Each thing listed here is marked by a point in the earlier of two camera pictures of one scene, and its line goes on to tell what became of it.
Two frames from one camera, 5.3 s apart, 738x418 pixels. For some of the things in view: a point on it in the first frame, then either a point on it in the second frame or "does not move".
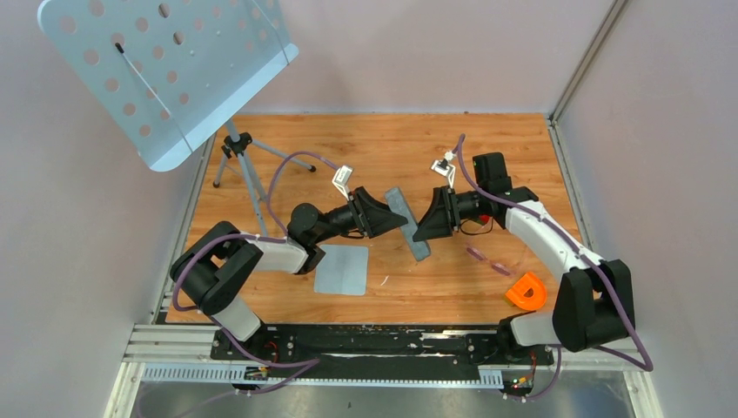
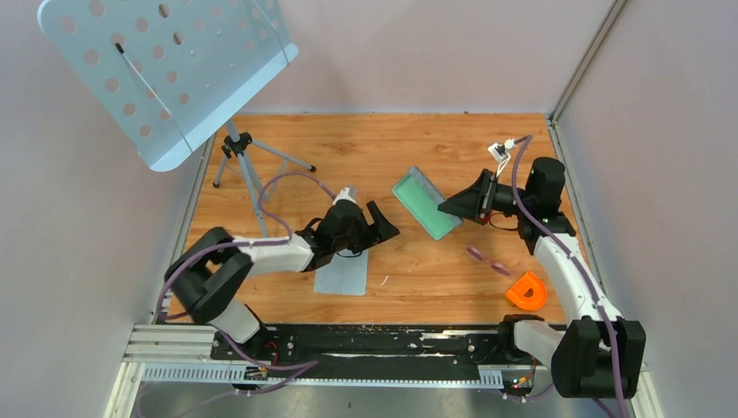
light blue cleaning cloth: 343,270 does not move
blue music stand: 172,71 does not move
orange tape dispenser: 516,293 does not move
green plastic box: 419,248 -> 422,198
